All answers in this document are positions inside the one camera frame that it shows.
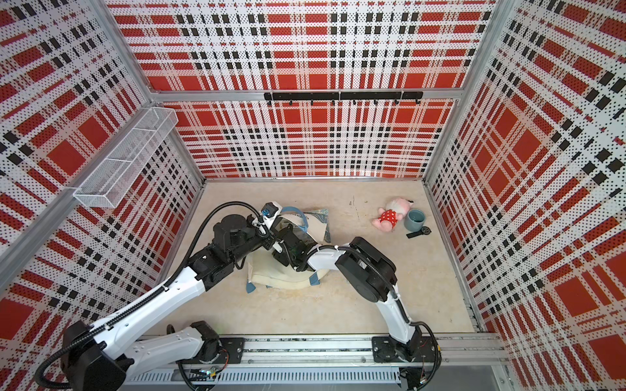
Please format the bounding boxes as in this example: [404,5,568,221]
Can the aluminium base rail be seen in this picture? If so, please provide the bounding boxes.
[125,332,517,390]

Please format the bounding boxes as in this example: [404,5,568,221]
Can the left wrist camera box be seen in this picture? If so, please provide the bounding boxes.
[260,201,282,229]

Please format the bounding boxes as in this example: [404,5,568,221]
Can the cream canvas tote bag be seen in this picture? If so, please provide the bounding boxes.
[246,207,331,293]

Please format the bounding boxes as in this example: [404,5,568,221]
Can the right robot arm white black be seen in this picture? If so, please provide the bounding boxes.
[274,228,443,390]

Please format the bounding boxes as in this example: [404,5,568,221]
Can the white wire mesh basket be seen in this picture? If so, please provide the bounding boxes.
[73,107,178,209]

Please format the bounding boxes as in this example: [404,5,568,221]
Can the small black tool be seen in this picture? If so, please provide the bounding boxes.
[406,226,432,239]

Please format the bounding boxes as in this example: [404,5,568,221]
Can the black wall hook rail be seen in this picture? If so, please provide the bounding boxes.
[263,91,424,104]

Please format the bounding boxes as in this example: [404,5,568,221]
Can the teal ceramic cup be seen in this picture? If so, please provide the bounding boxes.
[404,210,426,232]

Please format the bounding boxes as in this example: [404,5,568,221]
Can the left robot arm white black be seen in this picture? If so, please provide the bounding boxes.
[34,201,282,390]

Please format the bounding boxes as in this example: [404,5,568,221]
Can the pink plush toy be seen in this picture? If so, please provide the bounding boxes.
[371,197,413,232]

